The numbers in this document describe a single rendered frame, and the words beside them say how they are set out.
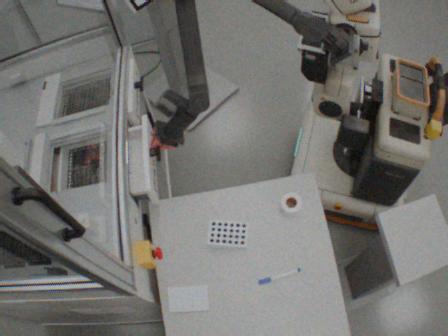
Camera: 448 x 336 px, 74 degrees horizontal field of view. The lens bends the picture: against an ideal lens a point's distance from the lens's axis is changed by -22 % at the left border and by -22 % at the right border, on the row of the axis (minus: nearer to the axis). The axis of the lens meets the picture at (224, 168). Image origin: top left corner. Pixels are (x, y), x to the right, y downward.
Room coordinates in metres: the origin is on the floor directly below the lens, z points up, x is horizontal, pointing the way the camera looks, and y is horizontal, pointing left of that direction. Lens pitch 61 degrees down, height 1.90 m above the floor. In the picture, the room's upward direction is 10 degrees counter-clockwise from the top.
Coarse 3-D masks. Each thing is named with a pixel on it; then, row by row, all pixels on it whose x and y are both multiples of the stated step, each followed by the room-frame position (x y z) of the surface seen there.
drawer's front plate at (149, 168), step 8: (144, 120) 0.76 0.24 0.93; (144, 128) 0.73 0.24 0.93; (144, 136) 0.69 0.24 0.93; (144, 144) 0.66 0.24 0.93; (144, 152) 0.63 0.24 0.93; (144, 160) 0.60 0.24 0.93; (152, 160) 0.63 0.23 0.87; (144, 168) 0.58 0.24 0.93; (152, 168) 0.60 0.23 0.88; (152, 176) 0.57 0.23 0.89; (152, 184) 0.53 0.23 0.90; (152, 192) 0.50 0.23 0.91; (152, 200) 0.50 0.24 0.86
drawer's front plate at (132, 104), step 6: (132, 60) 1.08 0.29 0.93; (132, 66) 1.05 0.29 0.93; (132, 72) 1.01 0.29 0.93; (138, 72) 1.09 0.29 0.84; (132, 78) 0.98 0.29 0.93; (138, 78) 1.06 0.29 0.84; (132, 84) 0.95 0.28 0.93; (132, 90) 0.92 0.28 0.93; (138, 90) 1.00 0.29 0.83; (132, 96) 0.88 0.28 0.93; (132, 102) 0.86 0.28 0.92; (132, 108) 0.83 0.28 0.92; (138, 108) 0.90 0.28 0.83; (132, 114) 0.81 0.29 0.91; (132, 120) 0.81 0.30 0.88; (138, 120) 0.84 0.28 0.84
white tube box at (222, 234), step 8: (216, 224) 0.41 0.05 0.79; (224, 224) 0.41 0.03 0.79; (232, 224) 0.40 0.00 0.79; (240, 224) 0.40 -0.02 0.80; (248, 224) 0.39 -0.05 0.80; (208, 232) 0.39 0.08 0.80; (216, 232) 0.38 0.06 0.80; (224, 232) 0.38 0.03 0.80; (232, 232) 0.38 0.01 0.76; (240, 232) 0.37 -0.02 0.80; (248, 232) 0.37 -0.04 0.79; (208, 240) 0.36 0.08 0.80; (216, 240) 0.36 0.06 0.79; (224, 240) 0.35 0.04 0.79; (232, 240) 0.35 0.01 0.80; (240, 240) 0.34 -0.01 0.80; (224, 248) 0.33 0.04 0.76; (232, 248) 0.33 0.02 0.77; (240, 248) 0.32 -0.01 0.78
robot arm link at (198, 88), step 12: (180, 0) 0.82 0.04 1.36; (192, 0) 0.82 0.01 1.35; (180, 12) 0.81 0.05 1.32; (192, 12) 0.81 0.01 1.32; (180, 24) 0.80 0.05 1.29; (192, 24) 0.79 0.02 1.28; (180, 36) 0.79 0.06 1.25; (192, 36) 0.77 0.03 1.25; (192, 48) 0.76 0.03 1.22; (192, 60) 0.74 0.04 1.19; (192, 72) 0.72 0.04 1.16; (204, 72) 0.72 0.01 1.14; (192, 84) 0.70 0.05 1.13; (204, 84) 0.70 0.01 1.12; (192, 96) 0.68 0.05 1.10; (204, 96) 0.68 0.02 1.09
